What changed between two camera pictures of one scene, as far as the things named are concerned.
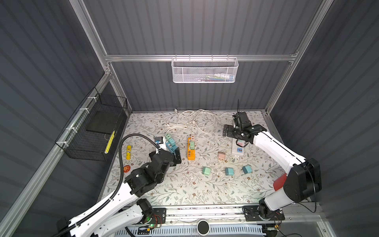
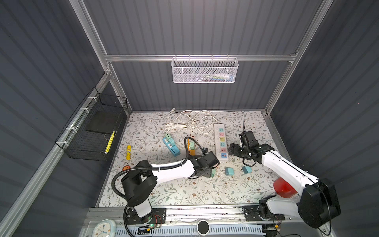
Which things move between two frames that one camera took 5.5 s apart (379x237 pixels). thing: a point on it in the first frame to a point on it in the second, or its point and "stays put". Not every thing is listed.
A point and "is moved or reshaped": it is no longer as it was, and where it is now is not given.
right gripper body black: [231, 132] to [238, 150]
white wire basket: [204, 70] stays put
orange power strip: [191, 153] stays put
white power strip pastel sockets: [238, 146] is moved or reshaped
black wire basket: [90, 135] stays put
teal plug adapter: [171, 141] stays put
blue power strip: [171, 149] stays put
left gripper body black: [174, 161] to [208, 173]
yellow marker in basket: [109, 143] stays put
